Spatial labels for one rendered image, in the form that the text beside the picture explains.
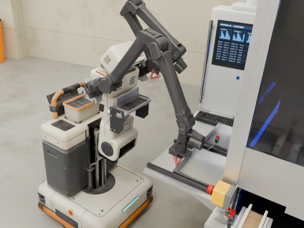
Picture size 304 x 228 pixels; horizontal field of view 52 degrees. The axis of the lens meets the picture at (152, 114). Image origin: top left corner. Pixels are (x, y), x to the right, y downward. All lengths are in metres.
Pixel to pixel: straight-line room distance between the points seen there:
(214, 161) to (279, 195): 0.50
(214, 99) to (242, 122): 1.17
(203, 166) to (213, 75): 0.86
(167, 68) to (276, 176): 0.62
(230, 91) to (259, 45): 1.23
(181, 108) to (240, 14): 0.97
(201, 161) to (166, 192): 1.16
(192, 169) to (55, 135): 0.92
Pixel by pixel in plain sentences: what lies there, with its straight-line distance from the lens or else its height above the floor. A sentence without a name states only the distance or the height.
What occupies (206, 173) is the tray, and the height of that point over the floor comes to 0.88.
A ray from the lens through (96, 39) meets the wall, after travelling 5.49.
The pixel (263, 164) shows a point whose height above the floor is 1.16.
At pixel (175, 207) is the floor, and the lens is 2.69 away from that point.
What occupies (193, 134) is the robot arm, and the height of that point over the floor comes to 1.12.
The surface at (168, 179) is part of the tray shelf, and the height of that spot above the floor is 0.88.
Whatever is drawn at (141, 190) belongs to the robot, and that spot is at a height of 0.26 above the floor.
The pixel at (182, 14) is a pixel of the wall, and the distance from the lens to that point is 4.86.
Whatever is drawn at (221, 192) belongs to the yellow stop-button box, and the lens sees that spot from 1.30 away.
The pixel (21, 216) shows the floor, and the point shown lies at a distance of 2.71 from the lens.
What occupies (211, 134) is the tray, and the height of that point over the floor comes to 0.88.
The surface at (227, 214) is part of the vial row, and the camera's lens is 1.40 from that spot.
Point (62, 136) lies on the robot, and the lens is 2.04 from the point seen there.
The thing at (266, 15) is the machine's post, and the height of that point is 1.70.
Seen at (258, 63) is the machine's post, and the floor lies 1.54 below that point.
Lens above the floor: 1.85
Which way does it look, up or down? 27 degrees down
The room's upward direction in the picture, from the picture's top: 4 degrees clockwise
